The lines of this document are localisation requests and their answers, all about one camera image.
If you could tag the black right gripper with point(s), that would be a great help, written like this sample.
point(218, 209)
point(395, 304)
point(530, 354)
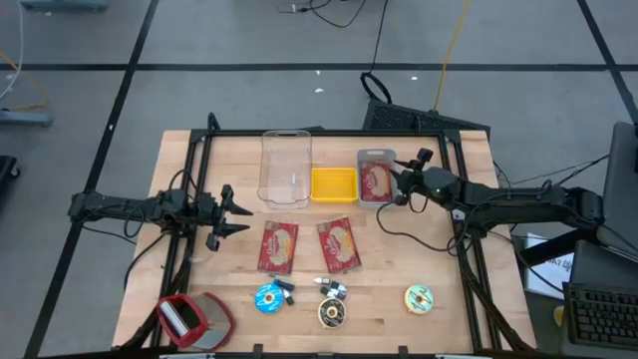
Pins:
point(413, 179)

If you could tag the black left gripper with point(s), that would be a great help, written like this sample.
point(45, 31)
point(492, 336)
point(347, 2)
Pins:
point(209, 212)

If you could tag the red snack packet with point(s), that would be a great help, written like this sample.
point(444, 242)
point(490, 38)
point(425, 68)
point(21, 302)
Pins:
point(339, 245)
point(278, 247)
point(376, 182)

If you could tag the blue label dropper bottle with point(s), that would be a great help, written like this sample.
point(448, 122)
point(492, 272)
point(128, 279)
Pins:
point(325, 281)

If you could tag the mint frosted toy donut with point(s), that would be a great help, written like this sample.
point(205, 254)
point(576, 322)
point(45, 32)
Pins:
point(412, 299)

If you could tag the chocolate frosted toy donut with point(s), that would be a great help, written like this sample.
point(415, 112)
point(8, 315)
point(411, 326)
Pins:
point(325, 313)

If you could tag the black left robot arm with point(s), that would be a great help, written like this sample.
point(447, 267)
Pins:
point(114, 205)

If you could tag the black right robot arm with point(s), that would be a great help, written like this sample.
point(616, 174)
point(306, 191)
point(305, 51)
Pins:
point(523, 204)

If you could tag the grey plastic bin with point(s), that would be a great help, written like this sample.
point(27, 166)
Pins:
point(377, 154)

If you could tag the black perforated computer tower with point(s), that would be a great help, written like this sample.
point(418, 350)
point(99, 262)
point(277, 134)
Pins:
point(399, 117)

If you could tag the clear plastic bin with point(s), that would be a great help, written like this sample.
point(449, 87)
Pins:
point(284, 169)

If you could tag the yellow plastic basket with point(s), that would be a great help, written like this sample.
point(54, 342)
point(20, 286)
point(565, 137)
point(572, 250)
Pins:
point(334, 185)

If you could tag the red and grey box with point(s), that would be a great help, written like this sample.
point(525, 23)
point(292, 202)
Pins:
point(209, 311)

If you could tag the green label dropper bottle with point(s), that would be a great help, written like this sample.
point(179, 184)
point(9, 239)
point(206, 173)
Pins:
point(327, 292)

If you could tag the black table clamp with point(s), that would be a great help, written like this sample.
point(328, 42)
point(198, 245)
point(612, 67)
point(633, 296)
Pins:
point(257, 350)
point(403, 351)

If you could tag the black monitor stand bar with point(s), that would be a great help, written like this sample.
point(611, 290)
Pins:
point(558, 248)

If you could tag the white paper sheet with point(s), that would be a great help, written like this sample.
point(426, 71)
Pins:
point(553, 271)

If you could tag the grey monitor back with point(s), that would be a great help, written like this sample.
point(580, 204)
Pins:
point(620, 189)

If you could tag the black object at floor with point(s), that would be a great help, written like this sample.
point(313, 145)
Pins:
point(7, 172)

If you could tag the grey floor base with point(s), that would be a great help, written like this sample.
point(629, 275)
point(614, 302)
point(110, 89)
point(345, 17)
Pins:
point(65, 5)
point(25, 118)

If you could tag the black keyboard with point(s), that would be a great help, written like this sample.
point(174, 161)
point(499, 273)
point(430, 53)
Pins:
point(603, 316)

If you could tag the silver bracket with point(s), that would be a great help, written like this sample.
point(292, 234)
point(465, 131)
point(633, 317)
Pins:
point(458, 215)

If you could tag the black aluminium frame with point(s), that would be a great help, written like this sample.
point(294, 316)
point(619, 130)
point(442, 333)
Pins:
point(239, 132)

